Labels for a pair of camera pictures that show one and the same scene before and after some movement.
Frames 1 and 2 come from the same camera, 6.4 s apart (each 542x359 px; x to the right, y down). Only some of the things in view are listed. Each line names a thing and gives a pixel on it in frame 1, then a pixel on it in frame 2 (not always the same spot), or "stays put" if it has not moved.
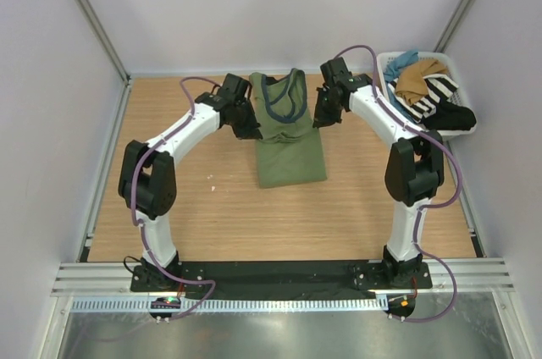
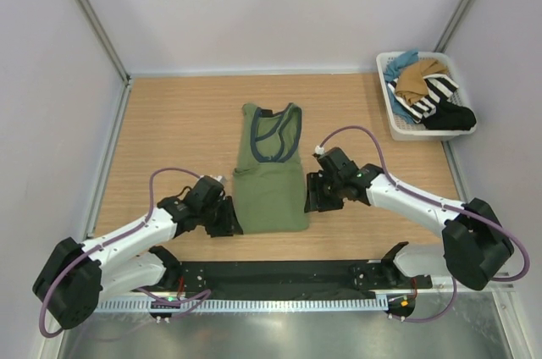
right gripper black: (322, 118) to (316, 201)
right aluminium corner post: (468, 1) stays put
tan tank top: (411, 84) stays put
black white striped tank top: (439, 87) stays put
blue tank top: (390, 72) stays put
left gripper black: (251, 130) to (229, 224)
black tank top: (450, 117) stays put
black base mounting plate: (279, 278) stays put
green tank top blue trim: (290, 151) to (270, 175)
